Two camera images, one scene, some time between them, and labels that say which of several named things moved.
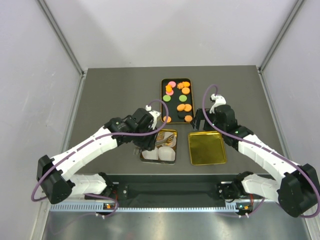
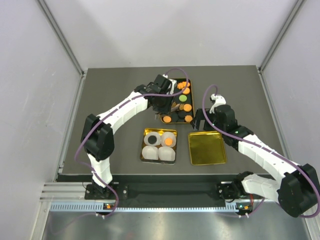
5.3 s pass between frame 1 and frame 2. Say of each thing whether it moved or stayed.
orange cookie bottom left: stayed
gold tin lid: stayed
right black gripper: stayed
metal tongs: moved
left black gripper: moved
